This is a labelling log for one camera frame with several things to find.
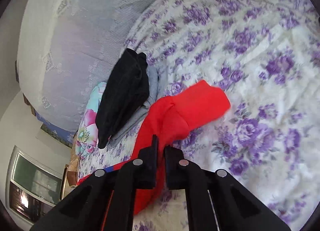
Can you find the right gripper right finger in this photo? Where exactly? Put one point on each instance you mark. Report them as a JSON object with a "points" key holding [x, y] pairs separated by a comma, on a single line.
{"points": [[216, 200]]}

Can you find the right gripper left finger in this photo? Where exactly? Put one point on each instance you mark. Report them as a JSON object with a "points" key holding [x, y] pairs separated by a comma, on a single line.
{"points": [[106, 199]]}

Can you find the red striped track pants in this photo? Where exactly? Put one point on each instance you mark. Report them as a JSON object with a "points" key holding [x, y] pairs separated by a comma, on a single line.
{"points": [[172, 118]]}

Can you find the brown satin pillow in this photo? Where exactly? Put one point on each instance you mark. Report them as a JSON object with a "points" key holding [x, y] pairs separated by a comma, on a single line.
{"points": [[72, 170]]}

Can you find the folded teal floral blanket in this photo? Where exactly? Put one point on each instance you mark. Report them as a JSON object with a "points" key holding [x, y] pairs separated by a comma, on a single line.
{"points": [[87, 135]]}

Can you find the white framed window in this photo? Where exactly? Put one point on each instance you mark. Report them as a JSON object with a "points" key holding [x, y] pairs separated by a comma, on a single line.
{"points": [[32, 189]]}

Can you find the blue patterned pillow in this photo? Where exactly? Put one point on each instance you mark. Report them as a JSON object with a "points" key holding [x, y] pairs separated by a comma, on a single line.
{"points": [[63, 136]]}

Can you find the folded black garment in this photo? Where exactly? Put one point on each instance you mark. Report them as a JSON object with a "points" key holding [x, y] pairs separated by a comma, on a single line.
{"points": [[127, 89]]}

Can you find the folded grey garment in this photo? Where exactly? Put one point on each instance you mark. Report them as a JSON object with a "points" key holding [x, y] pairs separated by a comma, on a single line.
{"points": [[141, 112]]}

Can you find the purple floral bed quilt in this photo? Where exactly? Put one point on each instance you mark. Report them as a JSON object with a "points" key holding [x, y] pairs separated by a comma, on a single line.
{"points": [[265, 55]]}

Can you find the lavender lace headboard cover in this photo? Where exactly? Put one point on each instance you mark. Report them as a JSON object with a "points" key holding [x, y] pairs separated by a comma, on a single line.
{"points": [[67, 47]]}

